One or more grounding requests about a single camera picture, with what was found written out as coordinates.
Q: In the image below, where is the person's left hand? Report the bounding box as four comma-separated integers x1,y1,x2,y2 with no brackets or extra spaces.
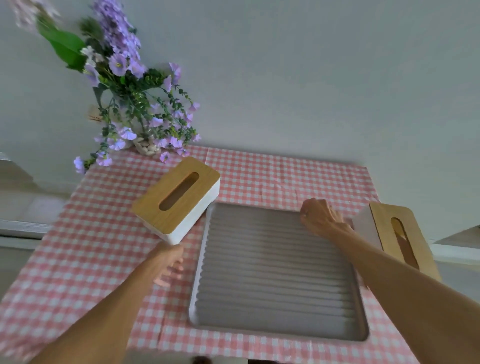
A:
144,241,185,289

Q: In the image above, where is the person's right hand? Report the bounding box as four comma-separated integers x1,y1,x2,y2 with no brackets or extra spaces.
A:
299,198,354,241

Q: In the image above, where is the person's right forearm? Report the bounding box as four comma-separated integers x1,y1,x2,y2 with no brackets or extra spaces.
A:
327,227,480,364

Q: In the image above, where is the person's left forearm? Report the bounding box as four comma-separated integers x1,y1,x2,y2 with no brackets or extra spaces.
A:
29,259,163,364

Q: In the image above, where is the white tissue box wooden lid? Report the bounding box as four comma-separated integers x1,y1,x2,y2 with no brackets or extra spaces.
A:
132,157,221,246
352,202,442,288

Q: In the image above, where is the pink checked tablecloth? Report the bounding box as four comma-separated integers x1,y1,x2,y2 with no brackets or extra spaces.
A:
0,144,419,364

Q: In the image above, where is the grey ribbed tray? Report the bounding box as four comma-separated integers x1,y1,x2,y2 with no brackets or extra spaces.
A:
188,202,370,343

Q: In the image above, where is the glass vase with pebbles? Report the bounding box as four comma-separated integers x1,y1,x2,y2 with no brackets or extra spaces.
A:
133,129,162,157

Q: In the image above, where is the purple flower bouquet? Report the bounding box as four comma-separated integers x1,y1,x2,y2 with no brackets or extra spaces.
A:
7,0,202,175

